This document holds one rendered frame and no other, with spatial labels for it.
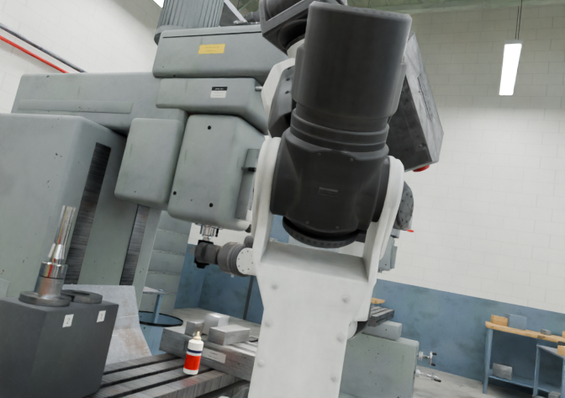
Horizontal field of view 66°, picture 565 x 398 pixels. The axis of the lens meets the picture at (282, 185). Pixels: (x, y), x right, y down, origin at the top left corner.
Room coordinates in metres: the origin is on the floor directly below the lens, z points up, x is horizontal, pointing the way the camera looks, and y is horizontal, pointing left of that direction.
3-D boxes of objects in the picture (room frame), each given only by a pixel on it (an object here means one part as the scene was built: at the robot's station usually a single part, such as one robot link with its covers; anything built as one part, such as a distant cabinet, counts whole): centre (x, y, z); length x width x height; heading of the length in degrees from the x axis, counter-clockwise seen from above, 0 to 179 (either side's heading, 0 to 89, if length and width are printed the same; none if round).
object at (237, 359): (1.44, 0.10, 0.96); 0.35 x 0.15 x 0.11; 63
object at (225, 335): (1.43, 0.08, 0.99); 0.15 x 0.06 x 0.04; 153
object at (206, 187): (1.32, 0.20, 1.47); 0.21 x 0.19 x 0.32; 155
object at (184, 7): (1.42, 0.42, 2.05); 0.20 x 0.20 x 0.32
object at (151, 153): (1.40, 0.37, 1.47); 0.24 x 0.19 x 0.26; 155
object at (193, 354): (1.28, 0.16, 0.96); 0.04 x 0.04 x 0.11
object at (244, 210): (1.27, 0.09, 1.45); 0.04 x 0.04 x 0.21; 65
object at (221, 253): (1.26, 0.12, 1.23); 0.13 x 0.12 x 0.10; 140
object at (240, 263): (1.17, 0.04, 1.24); 0.11 x 0.11 x 0.11; 50
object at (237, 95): (1.33, 0.23, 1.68); 0.34 x 0.24 x 0.10; 65
